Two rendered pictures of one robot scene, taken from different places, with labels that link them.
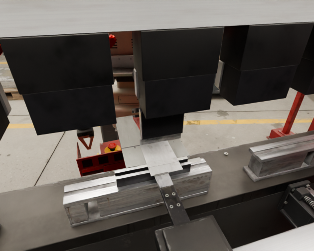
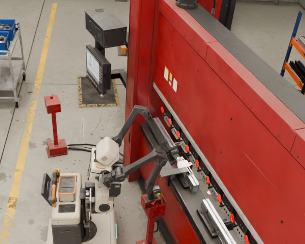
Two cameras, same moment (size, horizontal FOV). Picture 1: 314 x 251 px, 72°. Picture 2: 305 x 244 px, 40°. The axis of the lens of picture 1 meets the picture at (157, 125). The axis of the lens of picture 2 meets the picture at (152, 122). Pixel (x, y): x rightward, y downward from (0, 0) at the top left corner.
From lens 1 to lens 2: 374 cm
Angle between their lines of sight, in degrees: 76
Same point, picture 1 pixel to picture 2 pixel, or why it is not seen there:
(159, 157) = (182, 164)
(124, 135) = (172, 172)
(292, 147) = (168, 138)
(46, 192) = (188, 201)
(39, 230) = (200, 198)
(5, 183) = not seen: outside the picture
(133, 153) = (181, 169)
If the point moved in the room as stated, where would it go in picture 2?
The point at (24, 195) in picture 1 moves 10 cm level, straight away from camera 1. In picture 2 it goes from (190, 206) to (182, 212)
